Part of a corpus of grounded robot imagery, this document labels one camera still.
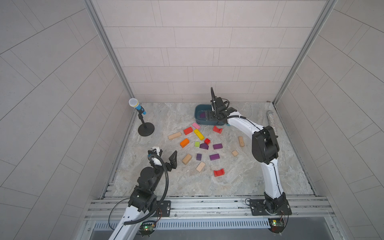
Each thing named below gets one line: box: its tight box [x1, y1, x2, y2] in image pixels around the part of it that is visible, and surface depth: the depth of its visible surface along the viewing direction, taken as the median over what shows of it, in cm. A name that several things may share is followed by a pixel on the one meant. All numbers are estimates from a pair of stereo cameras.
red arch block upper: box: [213, 125, 223, 134], surface depth 101 cm
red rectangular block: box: [183, 127, 193, 136], surface depth 101 cm
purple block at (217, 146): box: [213, 143, 223, 150], surface depth 95 cm
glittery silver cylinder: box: [266, 110, 278, 137], surface depth 107 cm
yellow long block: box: [193, 129, 205, 141], surface depth 101 cm
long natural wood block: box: [168, 132, 182, 141], surface depth 100 cm
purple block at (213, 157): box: [209, 153, 220, 161], surface depth 91 cm
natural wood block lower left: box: [182, 153, 192, 165], surface depth 88 cm
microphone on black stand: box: [129, 98, 155, 137], surface depth 101 cm
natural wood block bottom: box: [196, 161, 206, 173], surface depth 86 cm
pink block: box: [192, 122, 201, 130], surface depth 104 cm
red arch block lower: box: [213, 168, 225, 177], surface depth 83 cm
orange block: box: [180, 138, 190, 148], surface depth 96 cm
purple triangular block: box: [199, 143, 209, 150], surface depth 95 cm
